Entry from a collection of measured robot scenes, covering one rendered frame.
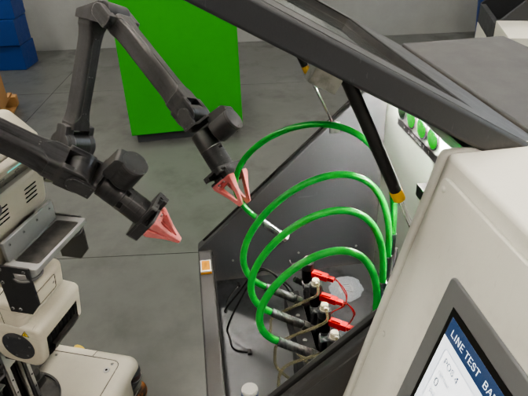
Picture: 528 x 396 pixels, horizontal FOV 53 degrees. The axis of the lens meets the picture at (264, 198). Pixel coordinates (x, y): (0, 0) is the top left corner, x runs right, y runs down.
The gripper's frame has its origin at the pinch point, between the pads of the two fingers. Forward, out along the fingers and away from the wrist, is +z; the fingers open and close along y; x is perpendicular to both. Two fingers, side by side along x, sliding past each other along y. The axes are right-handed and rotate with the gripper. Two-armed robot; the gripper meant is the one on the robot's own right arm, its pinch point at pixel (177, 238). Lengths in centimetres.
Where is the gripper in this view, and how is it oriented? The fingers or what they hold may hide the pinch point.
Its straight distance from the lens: 115.7
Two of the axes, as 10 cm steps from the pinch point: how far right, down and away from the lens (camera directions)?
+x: 1.2, -5.1, 8.5
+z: 7.4, 6.1, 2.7
